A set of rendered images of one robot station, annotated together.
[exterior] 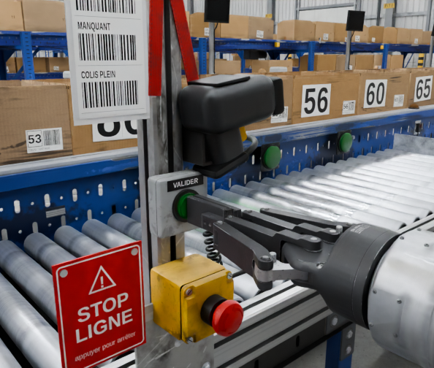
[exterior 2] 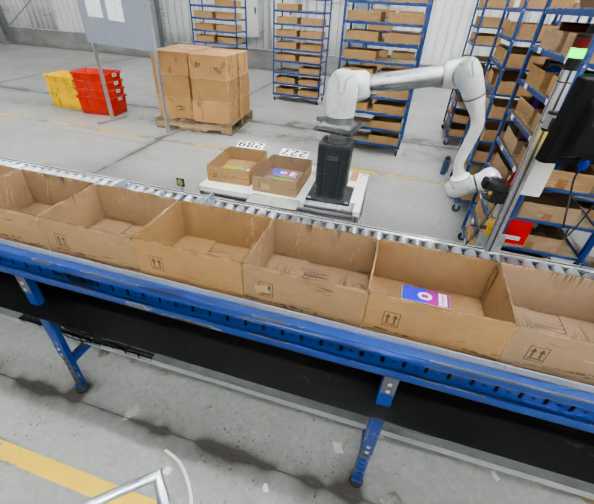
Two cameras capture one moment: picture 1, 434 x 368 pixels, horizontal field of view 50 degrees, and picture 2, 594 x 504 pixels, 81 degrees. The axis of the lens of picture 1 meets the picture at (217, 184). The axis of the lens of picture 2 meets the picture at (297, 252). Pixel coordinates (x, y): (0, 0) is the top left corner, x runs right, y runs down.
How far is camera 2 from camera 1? 2.34 m
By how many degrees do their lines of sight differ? 107
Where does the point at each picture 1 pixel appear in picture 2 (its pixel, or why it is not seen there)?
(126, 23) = (533, 175)
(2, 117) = (540, 285)
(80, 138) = (479, 288)
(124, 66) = (530, 183)
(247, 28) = not seen: outside the picture
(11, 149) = (528, 300)
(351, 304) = not seen: hidden behind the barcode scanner
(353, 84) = (189, 210)
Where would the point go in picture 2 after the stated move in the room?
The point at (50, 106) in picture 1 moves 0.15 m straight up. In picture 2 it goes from (508, 275) to (527, 237)
